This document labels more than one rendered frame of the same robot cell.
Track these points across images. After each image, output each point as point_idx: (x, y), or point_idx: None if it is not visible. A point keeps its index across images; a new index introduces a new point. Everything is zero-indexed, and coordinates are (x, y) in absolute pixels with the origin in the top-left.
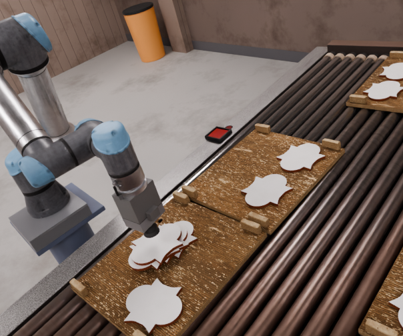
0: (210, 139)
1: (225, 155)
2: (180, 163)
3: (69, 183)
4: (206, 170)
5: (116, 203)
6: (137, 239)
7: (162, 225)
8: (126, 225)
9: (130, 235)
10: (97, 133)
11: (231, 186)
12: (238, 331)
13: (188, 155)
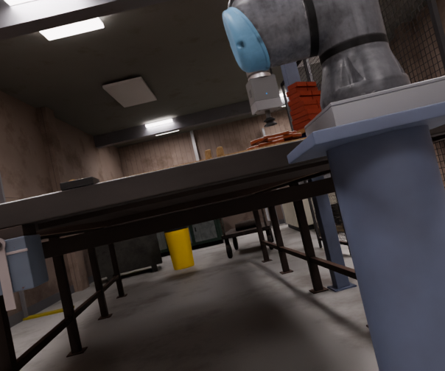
0: (95, 180)
1: (134, 174)
2: (160, 169)
3: (317, 130)
4: (168, 167)
5: (276, 82)
6: (283, 132)
7: (258, 138)
8: (281, 104)
9: (285, 141)
10: None
11: None
12: None
13: (140, 174)
